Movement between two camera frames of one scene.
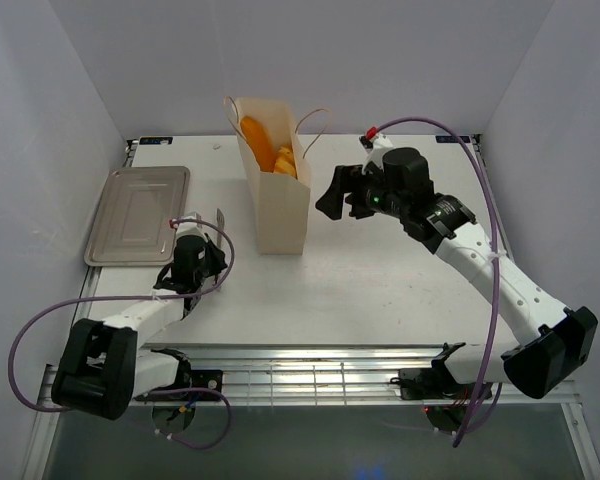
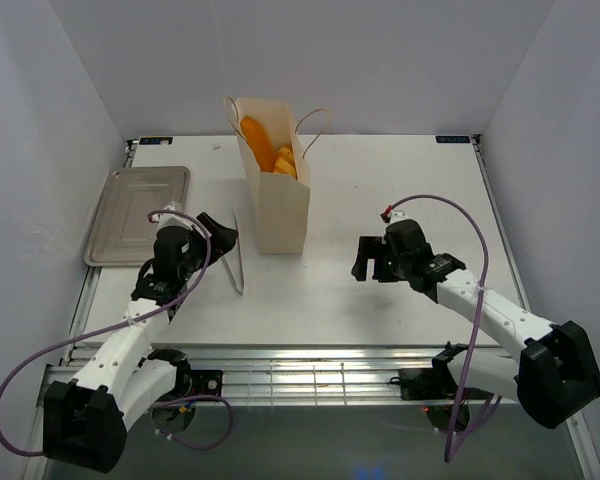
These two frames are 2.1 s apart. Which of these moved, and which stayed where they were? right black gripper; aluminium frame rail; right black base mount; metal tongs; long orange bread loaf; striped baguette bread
Moved: right black gripper; metal tongs
Stayed: aluminium frame rail; striped baguette bread; long orange bread loaf; right black base mount
